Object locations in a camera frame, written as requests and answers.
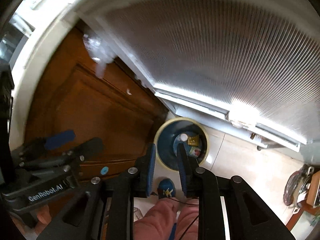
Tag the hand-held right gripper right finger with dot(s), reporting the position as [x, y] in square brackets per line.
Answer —
[183, 173]

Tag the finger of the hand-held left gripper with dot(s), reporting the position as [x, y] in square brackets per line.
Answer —
[90, 146]
[60, 136]

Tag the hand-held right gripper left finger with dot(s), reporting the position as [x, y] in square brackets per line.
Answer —
[151, 173]

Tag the blue bin with cream rim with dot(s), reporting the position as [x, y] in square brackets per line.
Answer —
[166, 152]

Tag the person's left hand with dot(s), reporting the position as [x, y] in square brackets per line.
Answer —
[43, 216]

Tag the blue slipper with yellow print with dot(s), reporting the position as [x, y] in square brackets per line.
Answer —
[166, 189]

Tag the white and red wrapper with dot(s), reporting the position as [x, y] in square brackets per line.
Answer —
[196, 152]

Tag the round blue sticker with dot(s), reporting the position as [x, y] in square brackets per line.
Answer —
[103, 170]

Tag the gold wrapper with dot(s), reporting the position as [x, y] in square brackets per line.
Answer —
[192, 140]

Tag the white round cap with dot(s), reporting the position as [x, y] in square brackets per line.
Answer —
[184, 137]

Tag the brown wooden door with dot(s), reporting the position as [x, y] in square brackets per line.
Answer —
[95, 110]

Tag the person's pink trouser legs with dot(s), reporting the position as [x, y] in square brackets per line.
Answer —
[157, 220]

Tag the clear plastic bag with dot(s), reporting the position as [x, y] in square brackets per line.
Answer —
[100, 52]

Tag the glass window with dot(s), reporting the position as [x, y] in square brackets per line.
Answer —
[15, 37]

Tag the ribbed glass sliding door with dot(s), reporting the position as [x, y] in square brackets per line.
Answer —
[225, 62]

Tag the wooden furniture piece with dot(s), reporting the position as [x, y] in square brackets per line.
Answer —
[314, 190]

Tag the white door frame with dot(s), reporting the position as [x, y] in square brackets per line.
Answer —
[42, 30]

